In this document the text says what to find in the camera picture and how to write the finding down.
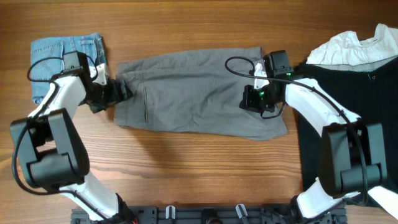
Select black t-shirt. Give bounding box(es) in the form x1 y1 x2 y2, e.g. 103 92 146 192
297 55 398 208

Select white garment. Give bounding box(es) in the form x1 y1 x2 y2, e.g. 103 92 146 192
307 24 397 66

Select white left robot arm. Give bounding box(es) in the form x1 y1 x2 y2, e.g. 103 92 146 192
10 65 138 223

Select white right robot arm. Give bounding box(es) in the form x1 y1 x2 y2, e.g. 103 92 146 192
240 52 397 223

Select grey cotton shorts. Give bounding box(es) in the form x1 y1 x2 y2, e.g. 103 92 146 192
114 47 287 141

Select folded blue denim shorts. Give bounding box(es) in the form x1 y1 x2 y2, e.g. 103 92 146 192
30 32 109 105

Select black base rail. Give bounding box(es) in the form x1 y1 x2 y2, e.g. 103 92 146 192
70 203 348 224

